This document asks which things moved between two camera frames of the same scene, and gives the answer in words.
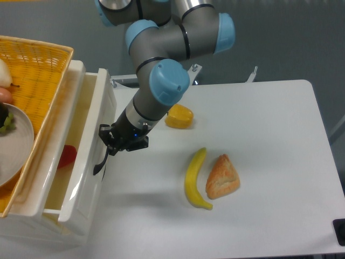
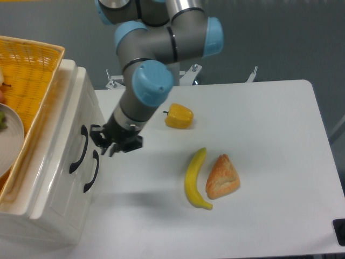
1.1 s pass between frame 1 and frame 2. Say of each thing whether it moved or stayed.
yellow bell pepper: stayed
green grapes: moved
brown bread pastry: stayed
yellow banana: stayed
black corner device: stayed
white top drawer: moved
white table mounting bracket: stayed
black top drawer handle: moved
